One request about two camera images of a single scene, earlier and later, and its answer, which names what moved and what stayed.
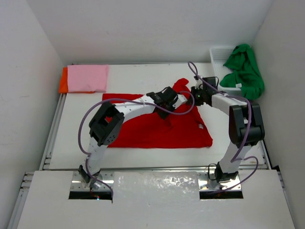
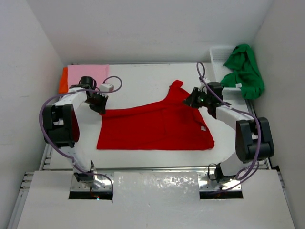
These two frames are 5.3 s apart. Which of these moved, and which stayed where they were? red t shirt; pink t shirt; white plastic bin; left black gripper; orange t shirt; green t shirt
Moved: red t shirt; left black gripper
Stayed: pink t shirt; orange t shirt; green t shirt; white plastic bin
